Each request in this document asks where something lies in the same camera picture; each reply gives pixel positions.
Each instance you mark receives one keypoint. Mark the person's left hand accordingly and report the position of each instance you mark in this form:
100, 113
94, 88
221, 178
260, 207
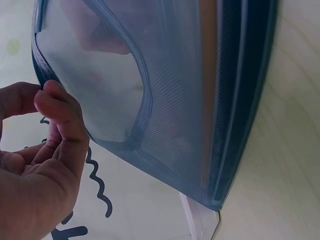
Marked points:
37, 190

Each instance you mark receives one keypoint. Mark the blue mesh zipper bag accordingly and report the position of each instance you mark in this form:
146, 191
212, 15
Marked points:
172, 100

